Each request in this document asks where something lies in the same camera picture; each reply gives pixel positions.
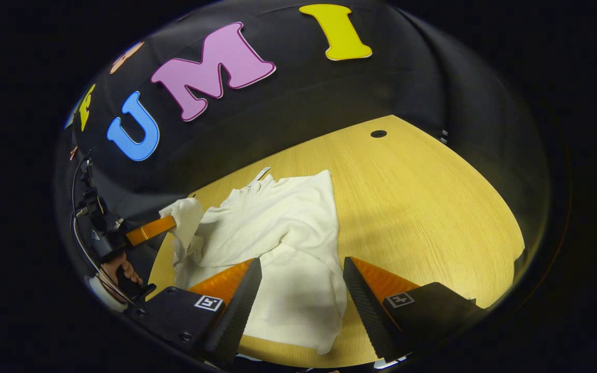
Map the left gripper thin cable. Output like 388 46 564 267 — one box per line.
70 155 133 306

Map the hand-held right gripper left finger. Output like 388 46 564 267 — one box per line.
125 258 263 367

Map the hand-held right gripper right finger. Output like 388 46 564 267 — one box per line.
343 256 486 362

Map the white sweatshirt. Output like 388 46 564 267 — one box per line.
159 167 348 355

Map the black backdrop cloth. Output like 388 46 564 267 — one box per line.
55 0 550 260

